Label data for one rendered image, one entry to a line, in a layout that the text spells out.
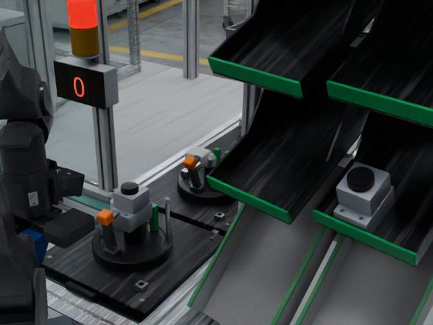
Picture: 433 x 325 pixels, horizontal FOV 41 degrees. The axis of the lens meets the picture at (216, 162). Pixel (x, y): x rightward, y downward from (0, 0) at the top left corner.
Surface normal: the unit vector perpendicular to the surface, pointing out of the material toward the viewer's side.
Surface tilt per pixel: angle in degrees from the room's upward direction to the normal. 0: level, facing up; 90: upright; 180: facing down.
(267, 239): 45
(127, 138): 0
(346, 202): 115
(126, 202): 90
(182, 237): 0
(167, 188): 0
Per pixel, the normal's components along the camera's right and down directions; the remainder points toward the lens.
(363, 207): -0.62, 0.67
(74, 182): 0.84, 0.25
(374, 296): -0.46, -0.40
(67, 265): 0.02, -0.89
